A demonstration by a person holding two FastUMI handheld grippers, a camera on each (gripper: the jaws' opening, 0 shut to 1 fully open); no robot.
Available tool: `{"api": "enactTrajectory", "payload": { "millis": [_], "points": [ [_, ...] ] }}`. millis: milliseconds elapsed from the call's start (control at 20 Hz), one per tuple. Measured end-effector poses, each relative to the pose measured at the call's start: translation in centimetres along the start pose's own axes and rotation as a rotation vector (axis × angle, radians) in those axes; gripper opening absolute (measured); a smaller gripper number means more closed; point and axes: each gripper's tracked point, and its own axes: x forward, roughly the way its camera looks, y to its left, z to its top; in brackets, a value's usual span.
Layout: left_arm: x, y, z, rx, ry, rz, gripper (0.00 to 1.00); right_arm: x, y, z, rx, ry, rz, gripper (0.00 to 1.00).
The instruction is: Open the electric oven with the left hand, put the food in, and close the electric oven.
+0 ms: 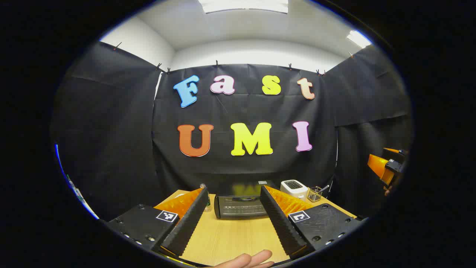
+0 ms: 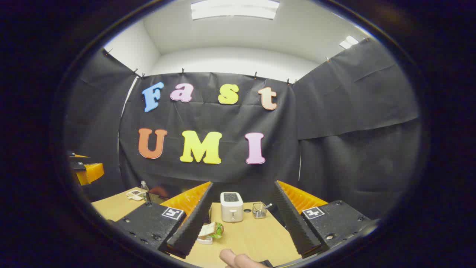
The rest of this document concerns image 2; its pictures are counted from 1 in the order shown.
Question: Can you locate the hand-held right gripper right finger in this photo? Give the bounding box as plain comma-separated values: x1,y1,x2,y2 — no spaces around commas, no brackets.
273,181,373,259

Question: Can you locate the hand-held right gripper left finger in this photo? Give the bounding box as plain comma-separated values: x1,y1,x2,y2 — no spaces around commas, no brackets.
111,181,214,259

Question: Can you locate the sandwich with lettuce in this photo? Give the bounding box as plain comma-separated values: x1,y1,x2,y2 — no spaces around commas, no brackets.
198,221,224,240

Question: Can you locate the black electric oven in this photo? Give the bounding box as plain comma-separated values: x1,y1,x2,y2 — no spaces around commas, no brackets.
146,186,171,204

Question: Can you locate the white toaster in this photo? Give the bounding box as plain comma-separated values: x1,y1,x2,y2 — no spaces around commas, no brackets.
220,192,244,223

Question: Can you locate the black backdrop cloth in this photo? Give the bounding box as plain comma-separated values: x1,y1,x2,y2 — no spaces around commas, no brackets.
63,37,422,220

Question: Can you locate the small ceiling light panel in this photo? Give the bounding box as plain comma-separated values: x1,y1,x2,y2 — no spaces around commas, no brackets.
339,35,359,50

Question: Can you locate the large ceiling light panel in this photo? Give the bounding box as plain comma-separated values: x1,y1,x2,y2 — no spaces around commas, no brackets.
191,0,280,20

